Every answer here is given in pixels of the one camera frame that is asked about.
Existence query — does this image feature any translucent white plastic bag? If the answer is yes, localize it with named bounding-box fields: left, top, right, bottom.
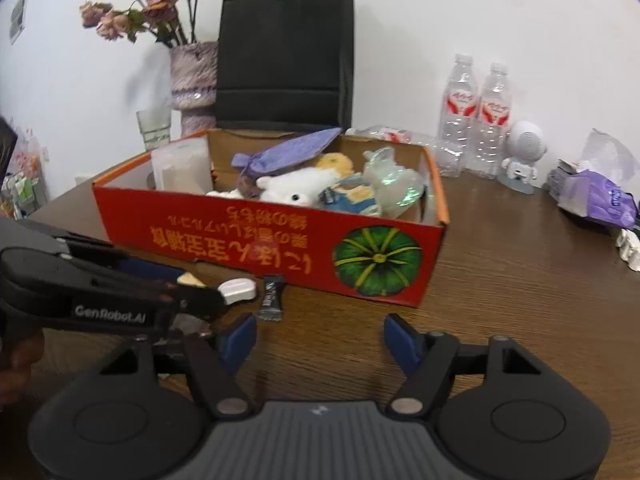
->
left=580, top=128, right=640, bottom=181

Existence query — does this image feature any person's left hand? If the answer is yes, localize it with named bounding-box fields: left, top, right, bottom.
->
left=0, top=329, right=47, bottom=407

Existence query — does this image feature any crushed empty water bottle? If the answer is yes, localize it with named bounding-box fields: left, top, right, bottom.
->
left=345, top=124, right=466, bottom=178

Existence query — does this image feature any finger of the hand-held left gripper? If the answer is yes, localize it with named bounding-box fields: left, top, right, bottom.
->
left=160, top=280, right=227, bottom=323
left=60, top=234, right=187, bottom=283

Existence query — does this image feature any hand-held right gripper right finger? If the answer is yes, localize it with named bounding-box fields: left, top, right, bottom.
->
left=382, top=313, right=544, bottom=418

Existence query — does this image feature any black paper bag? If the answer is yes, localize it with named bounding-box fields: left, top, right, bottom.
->
left=214, top=0, right=356, bottom=133

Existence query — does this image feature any red cardboard box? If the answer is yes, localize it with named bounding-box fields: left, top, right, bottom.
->
left=92, top=128, right=450, bottom=309

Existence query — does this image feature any white robot figure speaker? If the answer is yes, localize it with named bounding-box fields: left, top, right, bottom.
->
left=497, top=120, right=547, bottom=195

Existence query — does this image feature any colourful printed bag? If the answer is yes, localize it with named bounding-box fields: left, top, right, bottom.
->
left=0, top=130, right=52, bottom=221

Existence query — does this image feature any clear plastic swab container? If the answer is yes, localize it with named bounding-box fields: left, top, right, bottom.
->
left=150, top=136, right=213, bottom=195

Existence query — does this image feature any tan and white plush toy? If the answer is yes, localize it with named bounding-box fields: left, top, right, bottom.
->
left=206, top=152, right=356, bottom=207

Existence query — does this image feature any clear plastic bag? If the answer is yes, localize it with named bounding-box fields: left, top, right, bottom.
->
left=361, top=147, right=426, bottom=220

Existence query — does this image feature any purple tissue packet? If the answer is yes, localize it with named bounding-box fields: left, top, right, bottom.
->
left=557, top=169, right=638, bottom=228

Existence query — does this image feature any blue and cream packet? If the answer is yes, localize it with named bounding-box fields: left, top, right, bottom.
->
left=317, top=175, right=383, bottom=218

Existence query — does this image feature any black candy wrapper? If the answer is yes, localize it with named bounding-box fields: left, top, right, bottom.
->
left=256, top=275, right=286, bottom=322

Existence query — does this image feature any purple white ceramic vase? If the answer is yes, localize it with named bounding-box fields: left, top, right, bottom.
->
left=170, top=41, right=221, bottom=138

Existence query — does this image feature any purple drawstring pouch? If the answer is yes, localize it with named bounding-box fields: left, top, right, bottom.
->
left=231, top=127, right=343, bottom=182

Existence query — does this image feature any clear water bottle red label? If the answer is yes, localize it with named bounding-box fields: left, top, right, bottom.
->
left=470, top=62, right=512, bottom=181
left=438, top=53, right=478, bottom=178

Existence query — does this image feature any small grey box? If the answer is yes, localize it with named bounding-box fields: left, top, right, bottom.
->
left=547, top=159, right=581, bottom=201

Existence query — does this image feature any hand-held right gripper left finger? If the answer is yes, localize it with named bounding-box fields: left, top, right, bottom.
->
left=97, top=311, right=259, bottom=418

